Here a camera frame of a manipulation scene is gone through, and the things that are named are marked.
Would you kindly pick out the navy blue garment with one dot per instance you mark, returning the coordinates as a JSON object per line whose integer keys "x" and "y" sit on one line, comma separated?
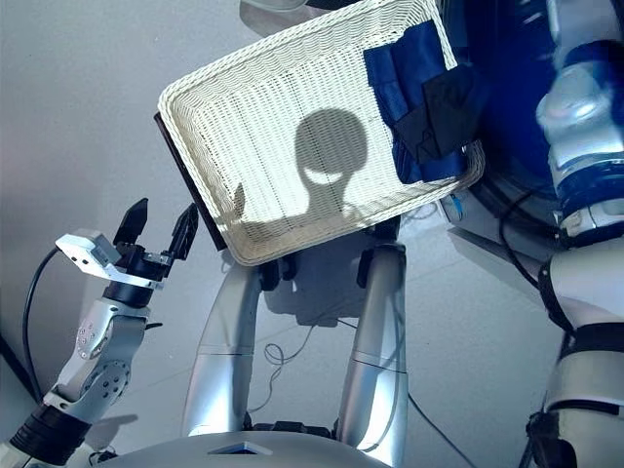
{"x": 390, "y": 83}

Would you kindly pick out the black garment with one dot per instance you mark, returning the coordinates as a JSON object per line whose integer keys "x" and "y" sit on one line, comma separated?
{"x": 448, "y": 112}

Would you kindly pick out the pale woven basket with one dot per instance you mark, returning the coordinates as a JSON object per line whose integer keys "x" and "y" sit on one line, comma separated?
{"x": 244, "y": 122}

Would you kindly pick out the round washing machine door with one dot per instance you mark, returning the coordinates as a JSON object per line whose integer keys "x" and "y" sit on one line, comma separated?
{"x": 273, "y": 4}

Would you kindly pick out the grey washing machine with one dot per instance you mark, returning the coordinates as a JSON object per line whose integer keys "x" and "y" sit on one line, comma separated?
{"x": 512, "y": 97}

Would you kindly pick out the silver robot leg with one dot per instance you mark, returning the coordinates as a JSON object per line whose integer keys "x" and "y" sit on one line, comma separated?
{"x": 375, "y": 351}
{"x": 219, "y": 370}

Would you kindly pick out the silver robot torso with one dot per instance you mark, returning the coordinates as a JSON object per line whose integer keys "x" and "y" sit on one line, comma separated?
{"x": 170, "y": 451}

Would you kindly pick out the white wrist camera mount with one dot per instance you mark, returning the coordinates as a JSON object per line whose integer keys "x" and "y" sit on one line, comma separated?
{"x": 78, "y": 248}

